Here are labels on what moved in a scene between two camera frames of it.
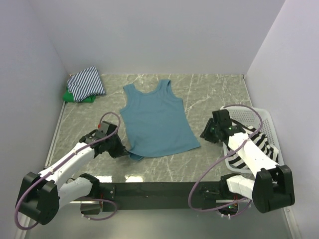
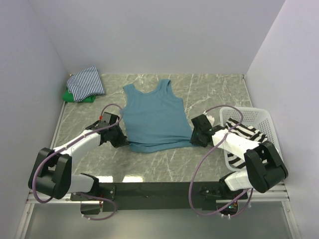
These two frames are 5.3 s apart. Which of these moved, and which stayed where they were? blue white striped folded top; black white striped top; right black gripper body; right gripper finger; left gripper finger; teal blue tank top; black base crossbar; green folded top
Moved: right black gripper body; right gripper finger; left gripper finger
Stayed: black base crossbar; black white striped top; teal blue tank top; blue white striped folded top; green folded top
